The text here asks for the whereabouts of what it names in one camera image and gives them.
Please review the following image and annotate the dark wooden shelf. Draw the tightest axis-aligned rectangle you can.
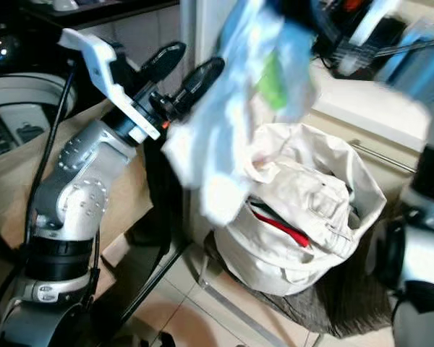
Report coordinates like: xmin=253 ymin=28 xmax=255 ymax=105
xmin=22 ymin=0 xmax=178 ymax=28

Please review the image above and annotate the grey top-load washing machine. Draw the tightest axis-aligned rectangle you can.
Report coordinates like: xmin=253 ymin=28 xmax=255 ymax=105
xmin=0 ymin=72 xmax=77 ymax=161

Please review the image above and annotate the white and light blue garment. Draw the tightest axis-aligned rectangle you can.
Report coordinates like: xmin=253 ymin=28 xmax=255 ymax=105
xmin=163 ymin=0 xmax=319 ymax=226

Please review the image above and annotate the red garment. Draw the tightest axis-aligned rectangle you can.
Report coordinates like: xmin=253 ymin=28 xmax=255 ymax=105
xmin=250 ymin=199 xmax=310 ymax=248

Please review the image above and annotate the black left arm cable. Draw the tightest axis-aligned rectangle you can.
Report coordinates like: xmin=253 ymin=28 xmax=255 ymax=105
xmin=0 ymin=61 xmax=79 ymax=347

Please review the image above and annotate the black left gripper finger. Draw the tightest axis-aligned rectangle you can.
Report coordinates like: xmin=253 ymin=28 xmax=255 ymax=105
xmin=174 ymin=56 xmax=225 ymax=116
xmin=145 ymin=41 xmax=187 ymax=84

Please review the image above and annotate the silver cabinet handle bar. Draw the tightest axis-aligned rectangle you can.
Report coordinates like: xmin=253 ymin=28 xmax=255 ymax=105
xmin=347 ymin=139 xmax=417 ymax=174

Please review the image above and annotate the cream fabric laundry basket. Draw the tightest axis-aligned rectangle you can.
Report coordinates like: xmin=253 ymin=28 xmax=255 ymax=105
xmin=213 ymin=123 xmax=388 ymax=297

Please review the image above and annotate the white cup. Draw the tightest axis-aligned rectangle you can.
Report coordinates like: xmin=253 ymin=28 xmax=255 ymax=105
xmin=51 ymin=0 xmax=79 ymax=12

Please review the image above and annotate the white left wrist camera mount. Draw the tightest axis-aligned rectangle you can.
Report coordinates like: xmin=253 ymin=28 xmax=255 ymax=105
xmin=59 ymin=29 xmax=164 ymax=142

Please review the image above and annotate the white kitchen cabinet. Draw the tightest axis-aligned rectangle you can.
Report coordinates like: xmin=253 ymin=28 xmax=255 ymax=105
xmin=307 ymin=65 xmax=427 ymax=210

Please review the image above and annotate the black wire dish rack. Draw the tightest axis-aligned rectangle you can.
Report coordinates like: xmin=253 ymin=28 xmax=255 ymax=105
xmin=315 ymin=0 xmax=434 ymax=77

